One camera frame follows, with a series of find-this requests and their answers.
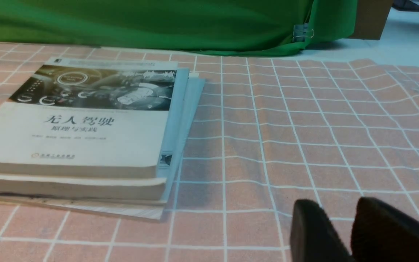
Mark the metal binder clip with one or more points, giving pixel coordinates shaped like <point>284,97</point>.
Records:
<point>302,32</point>

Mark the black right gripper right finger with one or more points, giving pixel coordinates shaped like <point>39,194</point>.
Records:
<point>382,233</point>

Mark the thin bottom book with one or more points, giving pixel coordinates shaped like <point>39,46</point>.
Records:
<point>151,211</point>

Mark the pink grid tablecloth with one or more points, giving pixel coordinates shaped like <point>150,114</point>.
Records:
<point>266,132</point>

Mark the light blue middle book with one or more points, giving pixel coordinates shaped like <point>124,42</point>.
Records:
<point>99,188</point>

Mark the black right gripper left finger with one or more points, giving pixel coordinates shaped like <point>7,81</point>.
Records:
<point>313,237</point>

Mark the green backdrop cloth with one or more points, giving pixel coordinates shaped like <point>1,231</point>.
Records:
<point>246,28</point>

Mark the brown cardboard box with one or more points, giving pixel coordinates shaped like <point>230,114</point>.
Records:
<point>371,17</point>

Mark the white top book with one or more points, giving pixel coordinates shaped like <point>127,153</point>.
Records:
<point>85,118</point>

